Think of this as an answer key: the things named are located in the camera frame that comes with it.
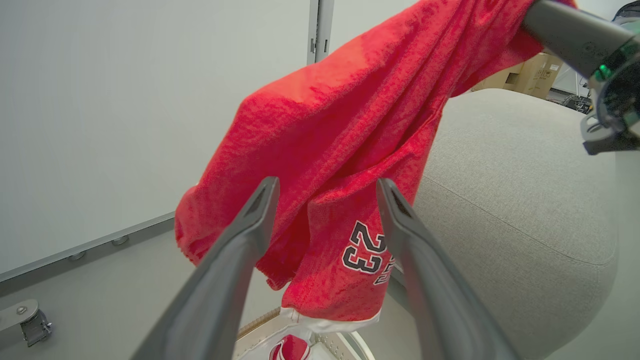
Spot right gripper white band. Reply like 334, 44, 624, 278
521, 0, 640, 156

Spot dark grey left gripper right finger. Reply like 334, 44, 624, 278
376, 177, 521, 360

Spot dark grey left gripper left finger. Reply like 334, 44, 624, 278
131, 176, 281, 360

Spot red white-trimmed jersey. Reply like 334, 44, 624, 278
269, 334, 312, 360

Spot red shorts with number 23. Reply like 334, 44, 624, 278
174, 0, 578, 333

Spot white laundry basket brown rim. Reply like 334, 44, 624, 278
234, 307, 376, 360

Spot white cloth basket liner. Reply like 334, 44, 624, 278
245, 322, 351, 360

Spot brown cardboard box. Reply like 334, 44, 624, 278
471, 62, 526, 93
515, 52, 564, 99

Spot grey fabric sofa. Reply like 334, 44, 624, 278
387, 88, 619, 360

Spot black caster wheel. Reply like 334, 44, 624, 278
20, 309, 53, 348

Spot grey partition foot bracket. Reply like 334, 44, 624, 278
0, 299, 40, 333

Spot grey partition post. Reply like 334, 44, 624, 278
306, 0, 335, 66

